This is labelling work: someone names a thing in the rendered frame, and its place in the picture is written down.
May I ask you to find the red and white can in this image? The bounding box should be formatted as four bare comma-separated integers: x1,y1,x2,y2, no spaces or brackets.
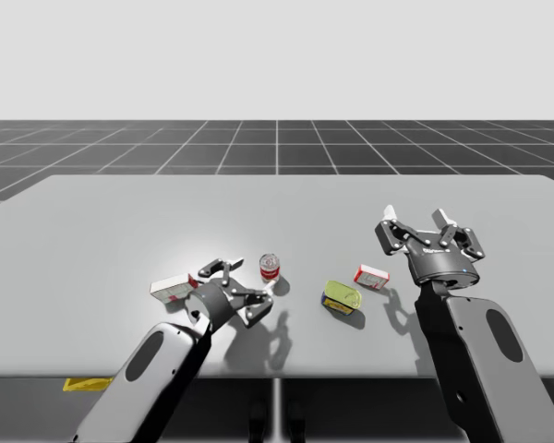
259,252,282,282

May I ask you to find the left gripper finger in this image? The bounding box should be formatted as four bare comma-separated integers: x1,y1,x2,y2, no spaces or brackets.
197,257,246,289
230,281,278,330

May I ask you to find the red and white carton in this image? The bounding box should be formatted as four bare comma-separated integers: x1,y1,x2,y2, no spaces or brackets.
353,263,391,293
149,272,199,305

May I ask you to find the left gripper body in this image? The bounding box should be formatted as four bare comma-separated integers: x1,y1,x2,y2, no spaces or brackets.
185,281,242,333

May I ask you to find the green and blue rectangular can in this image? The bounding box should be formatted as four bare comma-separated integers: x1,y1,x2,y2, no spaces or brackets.
320,279,364,318

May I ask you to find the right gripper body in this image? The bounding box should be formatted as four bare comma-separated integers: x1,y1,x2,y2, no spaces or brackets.
407,232,481,290

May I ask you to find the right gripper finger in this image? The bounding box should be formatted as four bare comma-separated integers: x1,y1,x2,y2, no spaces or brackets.
374,204,433,257
432,208,488,264

